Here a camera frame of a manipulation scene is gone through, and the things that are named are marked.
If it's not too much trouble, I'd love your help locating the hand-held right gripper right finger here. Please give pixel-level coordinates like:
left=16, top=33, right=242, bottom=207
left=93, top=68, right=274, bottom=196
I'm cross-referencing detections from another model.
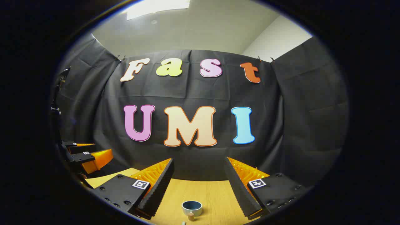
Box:
left=223, top=156, right=308, bottom=220

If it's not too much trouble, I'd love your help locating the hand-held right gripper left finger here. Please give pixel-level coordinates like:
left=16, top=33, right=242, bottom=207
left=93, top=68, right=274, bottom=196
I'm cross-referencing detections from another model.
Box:
left=94, top=158, right=175, bottom=220

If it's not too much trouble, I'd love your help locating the blue cup with wooden handle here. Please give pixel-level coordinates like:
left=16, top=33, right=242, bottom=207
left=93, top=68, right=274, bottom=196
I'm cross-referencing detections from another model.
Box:
left=182, top=200, right=203, bottom=222

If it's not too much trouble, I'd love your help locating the wooden desktop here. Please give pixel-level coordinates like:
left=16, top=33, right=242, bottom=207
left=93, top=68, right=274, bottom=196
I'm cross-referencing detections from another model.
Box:
left=84, top=168, right=261, bottom=225

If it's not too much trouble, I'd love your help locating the black backdrop cloth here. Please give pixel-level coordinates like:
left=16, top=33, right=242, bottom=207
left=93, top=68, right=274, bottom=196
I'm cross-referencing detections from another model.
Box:
left=52, top=36, right=349, bottom=188

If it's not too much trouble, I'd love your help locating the ceiling light panel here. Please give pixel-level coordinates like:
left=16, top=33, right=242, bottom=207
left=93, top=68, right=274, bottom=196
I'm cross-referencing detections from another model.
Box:
left=126, top=0, right=191, bottom=21

